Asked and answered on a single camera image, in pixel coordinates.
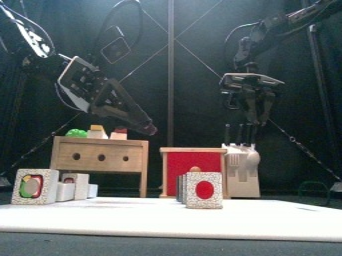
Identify white wooden knife holder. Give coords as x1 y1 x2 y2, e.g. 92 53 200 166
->
220 142 262 199

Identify white toy block red top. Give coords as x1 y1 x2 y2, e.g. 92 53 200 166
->
108 127 129 141

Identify white toy block yellow top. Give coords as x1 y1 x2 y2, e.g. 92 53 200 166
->
87 124 109 140

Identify green toy vegetable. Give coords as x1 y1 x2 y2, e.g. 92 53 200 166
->
64 128 89 139

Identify wooden bench with round holes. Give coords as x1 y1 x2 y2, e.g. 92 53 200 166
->
49 135 149 198

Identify white toy spoon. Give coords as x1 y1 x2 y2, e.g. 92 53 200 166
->
246 150 262 178

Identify tall white block red inset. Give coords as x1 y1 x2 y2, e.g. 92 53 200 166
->
59 172 91 201

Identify small white block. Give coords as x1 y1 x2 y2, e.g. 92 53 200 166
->
55 182 76 203
87 183 100 199

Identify speckled cube with red circle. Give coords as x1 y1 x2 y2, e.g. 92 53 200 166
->
184 171 224 210

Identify speckled block green red shapes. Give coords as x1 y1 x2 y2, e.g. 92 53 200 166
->
10 168 60 205

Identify white table mat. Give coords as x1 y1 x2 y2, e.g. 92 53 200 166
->
0 196 342 243

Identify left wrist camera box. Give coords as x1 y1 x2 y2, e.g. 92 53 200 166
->
99 25 133 65

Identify dark frame side post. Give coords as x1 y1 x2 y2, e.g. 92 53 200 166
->
307 23 334 164

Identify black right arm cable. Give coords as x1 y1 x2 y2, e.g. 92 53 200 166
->
223 21 264 54

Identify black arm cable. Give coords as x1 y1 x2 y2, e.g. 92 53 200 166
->
91 0 145 64
223 21 264 54

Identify grey vertical frame pole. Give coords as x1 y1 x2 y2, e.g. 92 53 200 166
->
165 0 176 147

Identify black diagonal frame strut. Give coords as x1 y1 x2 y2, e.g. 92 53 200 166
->
266 118 342 183
0 113 84 176

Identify red box with wooden frame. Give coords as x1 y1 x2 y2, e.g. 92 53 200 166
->
159 147 228 199

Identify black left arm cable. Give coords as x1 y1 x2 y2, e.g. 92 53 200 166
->
91 0 145 64

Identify dark green wire loop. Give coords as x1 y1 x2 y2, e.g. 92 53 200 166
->
296 180 331 206

